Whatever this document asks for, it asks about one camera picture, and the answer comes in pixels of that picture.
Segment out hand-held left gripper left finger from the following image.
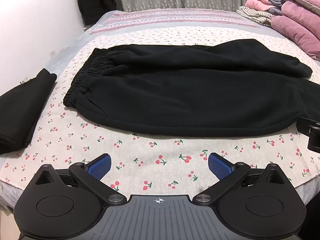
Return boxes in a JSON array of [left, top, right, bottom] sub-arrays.
[[32, 154, 127, 204]]

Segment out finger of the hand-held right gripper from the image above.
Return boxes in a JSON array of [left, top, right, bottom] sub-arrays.
[[297, 116, 320, 136], [307, 131, 320, 153]]

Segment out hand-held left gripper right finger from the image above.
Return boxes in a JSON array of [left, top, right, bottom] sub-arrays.
[[193, 152, 292, 204]]

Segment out black pants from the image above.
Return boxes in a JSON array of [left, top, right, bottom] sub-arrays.
[[62, 39, 320, 138]]

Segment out cherry print bed sheet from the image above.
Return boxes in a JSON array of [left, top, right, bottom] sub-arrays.
[[0, 26, 320, 189]]

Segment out folded black cloth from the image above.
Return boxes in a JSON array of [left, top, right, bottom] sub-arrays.
[[0, 68, 58, 155]]

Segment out mauve velvet quilt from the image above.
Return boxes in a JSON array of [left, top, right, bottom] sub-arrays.
[[271, 0, 320, 61]]

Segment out grey bed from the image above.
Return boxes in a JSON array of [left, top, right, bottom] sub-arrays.
[[0, 9, 320, 212]]

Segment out striped folded cloth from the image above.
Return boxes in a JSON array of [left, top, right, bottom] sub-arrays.
[[236, 5, 275, 27]]

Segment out grey folded cloth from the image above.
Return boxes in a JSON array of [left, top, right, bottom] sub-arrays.
[[268, 0, 285, 15]]

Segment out pink folded clothes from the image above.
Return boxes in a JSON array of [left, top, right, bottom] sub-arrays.
[[244, 0, 287, 13]]

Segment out pink striped blanket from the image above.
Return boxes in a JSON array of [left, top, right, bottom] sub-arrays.
[[89, 8, 262, 35]]

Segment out black hanging jacket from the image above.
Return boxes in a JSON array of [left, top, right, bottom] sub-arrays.
[[77, 0, 123, 27]]

